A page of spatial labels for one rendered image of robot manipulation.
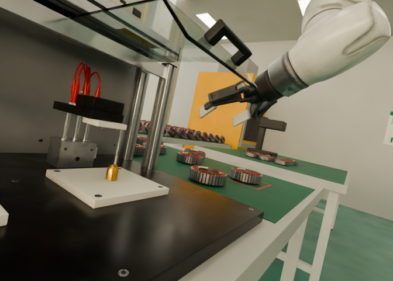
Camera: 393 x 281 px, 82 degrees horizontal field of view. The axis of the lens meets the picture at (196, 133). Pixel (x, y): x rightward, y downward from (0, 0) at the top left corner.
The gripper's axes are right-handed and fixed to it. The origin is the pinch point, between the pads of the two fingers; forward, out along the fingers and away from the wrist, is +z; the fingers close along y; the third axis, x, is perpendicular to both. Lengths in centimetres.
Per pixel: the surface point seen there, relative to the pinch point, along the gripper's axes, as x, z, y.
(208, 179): -17.8, 4.7, -3.4
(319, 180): -12, 22, 100
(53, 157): -13.9, 8.3, -40.2
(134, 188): -22.7, -6.3, -29.4
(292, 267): -51, 27, 59
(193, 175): -16.0, 8.5, -5.6
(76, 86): -1.9, -0.3, -38.8
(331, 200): -23, 21, 106
